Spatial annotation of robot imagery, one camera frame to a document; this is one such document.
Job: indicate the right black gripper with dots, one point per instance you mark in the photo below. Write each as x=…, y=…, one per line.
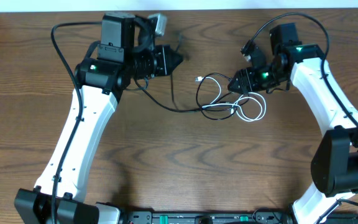
x=247, y=81

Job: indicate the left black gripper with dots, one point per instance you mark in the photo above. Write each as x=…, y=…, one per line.
x=164, y=60

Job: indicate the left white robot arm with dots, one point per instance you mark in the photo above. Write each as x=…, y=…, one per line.
x=125, y=52

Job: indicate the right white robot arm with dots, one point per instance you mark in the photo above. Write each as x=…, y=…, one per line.
x=334, y=168

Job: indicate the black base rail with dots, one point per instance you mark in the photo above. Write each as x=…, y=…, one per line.
x=145, y=217

